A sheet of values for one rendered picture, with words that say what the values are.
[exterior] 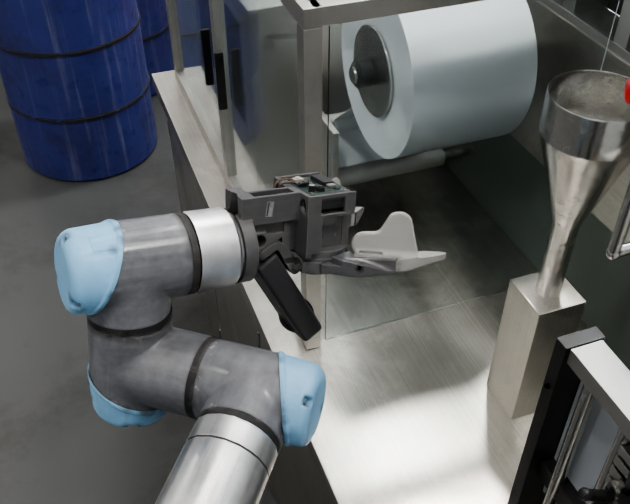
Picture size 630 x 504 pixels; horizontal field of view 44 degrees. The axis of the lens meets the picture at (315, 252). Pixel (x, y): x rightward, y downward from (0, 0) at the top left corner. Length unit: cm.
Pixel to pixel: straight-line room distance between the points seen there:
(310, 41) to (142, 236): 55
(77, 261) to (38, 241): 273
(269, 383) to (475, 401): 87
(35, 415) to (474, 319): 159
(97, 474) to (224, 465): 192
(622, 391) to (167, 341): 45
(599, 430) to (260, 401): 42
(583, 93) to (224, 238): 67
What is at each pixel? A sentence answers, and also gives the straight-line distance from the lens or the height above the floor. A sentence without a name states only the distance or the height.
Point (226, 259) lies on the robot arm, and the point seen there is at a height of 160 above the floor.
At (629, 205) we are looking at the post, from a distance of 99.
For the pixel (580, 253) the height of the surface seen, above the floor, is 104.
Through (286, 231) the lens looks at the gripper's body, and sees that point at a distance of 73.
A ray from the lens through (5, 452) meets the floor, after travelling 267.
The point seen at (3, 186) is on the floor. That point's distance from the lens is 375.
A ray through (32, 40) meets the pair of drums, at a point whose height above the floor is 69.
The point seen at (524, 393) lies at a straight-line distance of 143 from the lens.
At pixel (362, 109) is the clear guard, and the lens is 125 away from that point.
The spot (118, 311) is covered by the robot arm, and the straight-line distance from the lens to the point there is 68.
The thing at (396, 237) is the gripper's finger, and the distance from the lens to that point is 74.
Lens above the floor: 205
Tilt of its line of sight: 41 degrees down
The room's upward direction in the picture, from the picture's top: straight up
